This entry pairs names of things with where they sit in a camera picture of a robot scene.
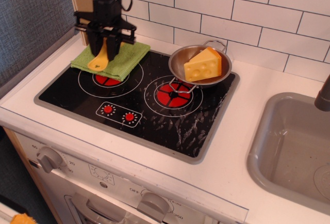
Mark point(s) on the red left stove knob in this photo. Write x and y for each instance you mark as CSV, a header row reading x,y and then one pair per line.
x,y
108,109

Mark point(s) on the red stove knob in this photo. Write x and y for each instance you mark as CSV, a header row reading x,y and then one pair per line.
x,y
129,117
108,109

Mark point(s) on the grey sink basin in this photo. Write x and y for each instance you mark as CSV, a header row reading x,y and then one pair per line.
x,y
289,156

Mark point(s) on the red right stove knob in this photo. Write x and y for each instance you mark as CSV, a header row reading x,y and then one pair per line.
x,y
129,117

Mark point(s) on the orange plush object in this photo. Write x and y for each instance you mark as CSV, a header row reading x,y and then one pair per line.
x,y
22,219

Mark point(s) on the yellow cheese wedge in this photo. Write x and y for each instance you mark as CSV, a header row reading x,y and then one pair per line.
x,y
206,64

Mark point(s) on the grey faucet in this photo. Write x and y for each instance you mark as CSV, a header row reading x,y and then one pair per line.
x,y
322,101

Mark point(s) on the grey right oven knob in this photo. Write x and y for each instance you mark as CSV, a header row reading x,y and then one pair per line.
x,y
153,206

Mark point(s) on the grey left oven knob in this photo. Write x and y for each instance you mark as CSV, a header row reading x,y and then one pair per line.
x,y
49,159

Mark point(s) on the black toy stovetop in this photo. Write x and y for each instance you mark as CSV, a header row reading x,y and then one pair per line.
x,y
180,125

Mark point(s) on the yellow dish brush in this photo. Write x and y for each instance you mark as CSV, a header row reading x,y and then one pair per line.
x,y
100,62

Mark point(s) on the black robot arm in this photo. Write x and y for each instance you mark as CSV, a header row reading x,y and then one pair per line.
x,y
105,32

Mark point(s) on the green towel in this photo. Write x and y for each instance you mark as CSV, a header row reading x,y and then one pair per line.
x,y
124,62

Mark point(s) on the grey oven door handle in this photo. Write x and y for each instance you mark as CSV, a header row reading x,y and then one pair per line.
x,y
98,210

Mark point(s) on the silver metal pan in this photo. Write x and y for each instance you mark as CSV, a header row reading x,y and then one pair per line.
x,y
176,65

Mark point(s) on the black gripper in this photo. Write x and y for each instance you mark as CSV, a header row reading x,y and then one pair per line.
x,y
106,13

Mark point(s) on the grey oven knob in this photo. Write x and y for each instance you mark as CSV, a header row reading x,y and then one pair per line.
x,y
153,206
49,159

